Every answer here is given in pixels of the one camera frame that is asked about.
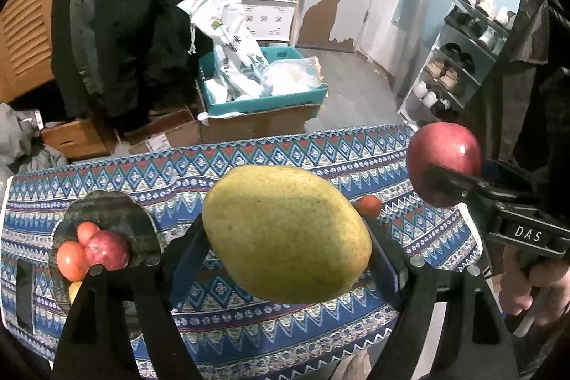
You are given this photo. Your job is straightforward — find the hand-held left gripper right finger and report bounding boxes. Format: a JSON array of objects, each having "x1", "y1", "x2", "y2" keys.
[{"x1": 362, "y1": 214, "x2": 519, "y2": 380}]

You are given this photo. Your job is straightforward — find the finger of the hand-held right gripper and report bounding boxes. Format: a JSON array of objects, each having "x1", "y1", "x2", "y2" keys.
[
  {"x1": 425, "y1": 163, "x2": 493, "y2": 203},
  {"x1": 480, "y1": 158, "x2": 537, "y2": 190}
]

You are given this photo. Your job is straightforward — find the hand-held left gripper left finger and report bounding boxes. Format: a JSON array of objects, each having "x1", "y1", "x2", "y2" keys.
[{"x1": 52, "y1": 213, "x2": 210, "y2": 380}]

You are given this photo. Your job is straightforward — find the dark green marbled plate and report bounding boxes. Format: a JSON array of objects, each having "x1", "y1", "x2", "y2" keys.
[{"x1": 52, "y1": 189, "x2": 162, "y2": 321}]

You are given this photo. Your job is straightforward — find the green-yellow mango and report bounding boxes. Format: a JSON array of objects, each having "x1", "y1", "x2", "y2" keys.
[{"x1": 202, "y1": 165, "x2": 372, "y2": 304}]

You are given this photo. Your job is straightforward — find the small orange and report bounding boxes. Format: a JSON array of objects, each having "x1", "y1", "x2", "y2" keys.
[
  {"x1": 77, "y1": 222, "x2": 101, "y2": 245},
  {"x1": 354, "y1": 195, "x2": 383, "y2": 218}
]

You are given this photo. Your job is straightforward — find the large orange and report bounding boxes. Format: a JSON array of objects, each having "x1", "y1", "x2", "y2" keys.
[{"x1": 56, "y1": 240, "x2": 91, "y2": 282}]

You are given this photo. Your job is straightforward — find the person's right hand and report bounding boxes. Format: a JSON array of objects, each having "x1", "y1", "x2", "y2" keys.
[{"x1": 498, "y1": 245, "x2": 570, "y2": 329}]

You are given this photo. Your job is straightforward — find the dark hanging jacket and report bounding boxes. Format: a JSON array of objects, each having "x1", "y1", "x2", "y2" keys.
[{"x1": 461, "y1": 0, "x2": 570, "y2": 220}]

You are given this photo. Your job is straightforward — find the rows of shoes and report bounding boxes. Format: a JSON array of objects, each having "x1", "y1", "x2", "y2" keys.
[{"x1": 412, "y1": 0, "x2": 517, "y2": 120}]

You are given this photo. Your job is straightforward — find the white shoe rack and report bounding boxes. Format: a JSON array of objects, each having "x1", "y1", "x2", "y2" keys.
[{"x1": 397, "y1": 0, "x2": 518, "y2": 128}]

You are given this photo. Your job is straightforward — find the open flat cardboard box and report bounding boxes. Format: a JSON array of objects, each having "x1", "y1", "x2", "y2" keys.
[{"x1": 116, "y1": 108, "x2": 202, "y2": 156}]

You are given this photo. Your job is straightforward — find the blue patterned tablecloth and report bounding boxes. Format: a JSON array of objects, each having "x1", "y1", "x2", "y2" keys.
[{"x1": 0, "y1": 123, "x2": 485, "y2": 380}]

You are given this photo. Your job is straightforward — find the large cardboard box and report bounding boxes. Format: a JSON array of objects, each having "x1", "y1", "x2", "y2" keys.
[{"x1": 195, "y1": 78, "x2": 321, "y2": 145}]

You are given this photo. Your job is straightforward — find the black phone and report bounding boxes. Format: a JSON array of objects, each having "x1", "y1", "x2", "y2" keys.
[{"x1": 15, "y1": 260, "x2": 37, "y2": 334}]

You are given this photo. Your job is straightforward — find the small cardboard box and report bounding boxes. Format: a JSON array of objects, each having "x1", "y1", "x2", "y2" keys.
[{"x1": 39, "y1": 118, "x2": 113, "y2": 162}]

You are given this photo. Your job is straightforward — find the teal plastic crate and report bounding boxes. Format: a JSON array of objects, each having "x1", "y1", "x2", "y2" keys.
[{"x1": 198, "y1": 46, "x2": 329, "y2": 117}]

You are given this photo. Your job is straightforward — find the clear plastic bag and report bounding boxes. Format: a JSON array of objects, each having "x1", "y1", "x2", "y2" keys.
[{"x1": 259, "y1": 58, "x2": 324, "y2": 97}]

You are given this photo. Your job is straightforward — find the grey crumpled cloth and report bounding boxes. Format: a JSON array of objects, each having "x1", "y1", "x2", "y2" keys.
[{"x1": 0, "y1": 102, "x2": 68, "y2": 177}]

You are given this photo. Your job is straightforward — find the white printed plastic bag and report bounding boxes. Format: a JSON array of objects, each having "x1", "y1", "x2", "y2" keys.
[{"x1": 177, "y1": 0, "x2": 269, "y2": 101}]

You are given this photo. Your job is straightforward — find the white patterned storage box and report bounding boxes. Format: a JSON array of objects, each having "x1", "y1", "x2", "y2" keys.
[{"x1": 242, "y1": 0, "x2": 299, "y2": 43}]

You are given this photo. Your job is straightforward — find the dark hanging coats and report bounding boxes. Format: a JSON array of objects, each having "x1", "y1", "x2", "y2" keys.
[{"x1": 50, "y1": 0, "x2": 220, "y2": 119}]

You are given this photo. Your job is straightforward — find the wooden louvered door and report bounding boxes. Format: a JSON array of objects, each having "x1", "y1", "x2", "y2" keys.
[{"x1": 0, "y1": 0, "x2": 63, "y2": 105}]

